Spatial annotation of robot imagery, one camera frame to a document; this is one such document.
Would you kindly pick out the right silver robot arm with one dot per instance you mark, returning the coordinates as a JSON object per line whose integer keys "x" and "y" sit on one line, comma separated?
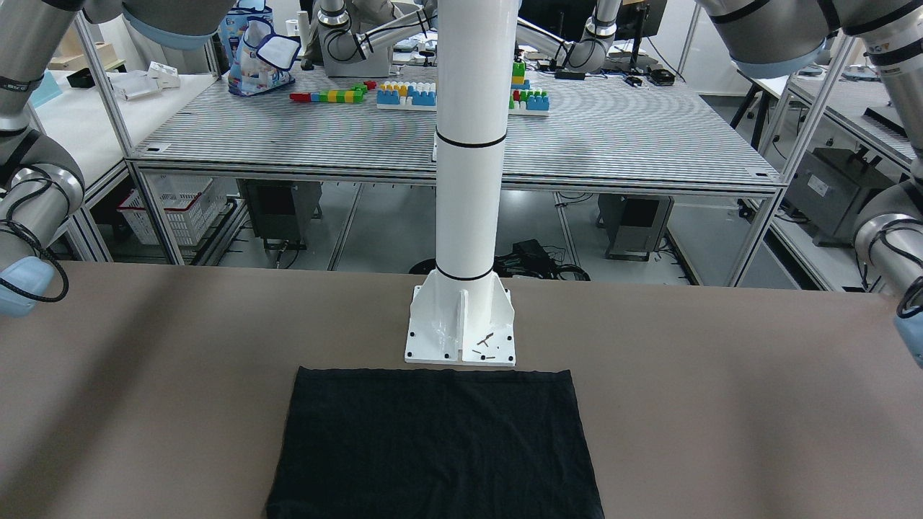
{"x": 42, "y": 184}

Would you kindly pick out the blue white toy block set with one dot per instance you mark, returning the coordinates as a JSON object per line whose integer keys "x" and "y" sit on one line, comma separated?
{"x": 402, "y": 95}

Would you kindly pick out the white plastic basket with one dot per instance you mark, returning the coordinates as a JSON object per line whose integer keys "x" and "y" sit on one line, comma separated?
{"x": 190, "y": 204}

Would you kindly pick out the blue white plastic bag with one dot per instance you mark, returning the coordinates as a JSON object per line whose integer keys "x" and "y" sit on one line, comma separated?
{"x": 260, "y": 58}

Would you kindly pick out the striped back workbench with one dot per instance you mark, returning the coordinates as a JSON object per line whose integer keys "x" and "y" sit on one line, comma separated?
{"x": 599, "y": 136}

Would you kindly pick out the black t-shirt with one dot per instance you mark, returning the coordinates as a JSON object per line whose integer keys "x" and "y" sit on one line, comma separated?
{"x": 433, "y": 443}

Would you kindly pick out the colourful toy block row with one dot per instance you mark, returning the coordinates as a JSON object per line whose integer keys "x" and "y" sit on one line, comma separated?
{"x": 351, "y": 95}

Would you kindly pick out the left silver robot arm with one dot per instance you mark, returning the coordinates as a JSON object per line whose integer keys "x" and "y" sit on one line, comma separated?
{"x": 766, "y": 39}

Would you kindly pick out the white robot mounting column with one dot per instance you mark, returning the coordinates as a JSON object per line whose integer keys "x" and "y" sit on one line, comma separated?
{"x": 462, "y": 314}

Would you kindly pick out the green blue toy block stack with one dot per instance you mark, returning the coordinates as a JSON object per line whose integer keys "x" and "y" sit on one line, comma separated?
{"x": 524, "y": 99}

